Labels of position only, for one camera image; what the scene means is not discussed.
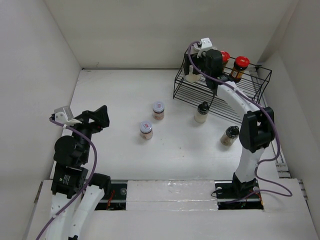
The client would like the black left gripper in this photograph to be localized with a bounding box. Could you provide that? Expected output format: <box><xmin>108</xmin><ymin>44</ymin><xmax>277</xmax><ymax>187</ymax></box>
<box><xmin>67</xmin><ymin>104</ymin><xmax>109</xmax><ymax>162</ymax></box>

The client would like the red lid sauce jar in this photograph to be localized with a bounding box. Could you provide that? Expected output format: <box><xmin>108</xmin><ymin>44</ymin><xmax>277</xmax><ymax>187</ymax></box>
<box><xmin>220</xmin><ymin>51</ymin><xmax>230</xmax><ymax>68</ymax></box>
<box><xmin>229</xmin><ymin>56</ymin><xmax>250</xmax><ymax>83</ymax></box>

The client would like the round clear glass jar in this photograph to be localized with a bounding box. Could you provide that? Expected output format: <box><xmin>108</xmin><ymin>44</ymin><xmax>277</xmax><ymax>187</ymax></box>
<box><xmin>183</xmin><ymin>65</ymin><xmax>202</xmax><ymax>83</ymax></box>

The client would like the white lid jar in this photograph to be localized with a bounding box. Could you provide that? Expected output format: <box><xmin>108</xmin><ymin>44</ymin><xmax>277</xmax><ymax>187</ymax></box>
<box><xmin>152</xmin><ymin>101</ymin><xmax>165</xmax><ymax>120</ymax></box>
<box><xmin>140</xmin><ymin>121</ymin><xmax>153</xmax><ymax>140</ymax></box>

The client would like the black cap white spice bottle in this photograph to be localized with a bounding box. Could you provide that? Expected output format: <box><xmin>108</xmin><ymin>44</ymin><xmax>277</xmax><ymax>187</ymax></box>
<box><xmin>194</xmin><ymin>101</ymin><xmax>210</xmax><ymax>124</ymax></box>

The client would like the black cap brown spice bottle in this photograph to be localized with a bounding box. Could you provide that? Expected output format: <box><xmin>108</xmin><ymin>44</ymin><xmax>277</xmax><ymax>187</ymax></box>
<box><xmin>220</xmin><ymin>125</ymin><xmax>240</xmax><ymax>147</ymax></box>

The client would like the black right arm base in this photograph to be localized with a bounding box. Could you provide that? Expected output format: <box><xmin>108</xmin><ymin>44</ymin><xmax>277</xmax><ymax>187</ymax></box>
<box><xmin>211</xmin><ymin>180</ymin><xmax>264</xmax><ymax>211</ymax></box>

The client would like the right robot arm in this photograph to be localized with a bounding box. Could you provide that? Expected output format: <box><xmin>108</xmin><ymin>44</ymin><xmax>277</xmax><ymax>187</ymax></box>
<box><xmin>184</xmin><ymin>45</ymin><xmax>275</xmax><ymax>197</ymax></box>

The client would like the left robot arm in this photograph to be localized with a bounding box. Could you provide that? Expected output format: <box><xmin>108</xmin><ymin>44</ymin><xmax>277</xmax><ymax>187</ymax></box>
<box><xmin>36</xmin><ymin>105</ymin><xmax>112</xmax><ymax>240</ymax></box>

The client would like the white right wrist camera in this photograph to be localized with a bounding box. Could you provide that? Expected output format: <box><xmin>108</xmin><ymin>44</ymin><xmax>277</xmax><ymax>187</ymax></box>
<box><xmin>196</xmin><ymin>37</ymin><xmax>213</xmax><ymax>52</ymax></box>

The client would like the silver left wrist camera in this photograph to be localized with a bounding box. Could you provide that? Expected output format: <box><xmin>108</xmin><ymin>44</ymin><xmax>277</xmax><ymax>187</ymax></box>
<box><xmin>53</xmin><ymin>105</ymin><xmax>74</xmax><ymax>125</ymax></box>

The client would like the black wire rack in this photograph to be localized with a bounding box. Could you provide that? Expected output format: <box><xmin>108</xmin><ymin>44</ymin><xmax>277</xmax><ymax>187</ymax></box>
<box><xmin>180</xmin><ymin>41</ymin><xmax>274</xmax><ymax>126</ymax></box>

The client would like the red wires left base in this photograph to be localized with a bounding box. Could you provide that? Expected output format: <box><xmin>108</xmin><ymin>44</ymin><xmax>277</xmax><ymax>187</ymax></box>
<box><xmin>106</xmin><ymin>189</ymin><xmax>116</xmax><ymax>208</ymax></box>

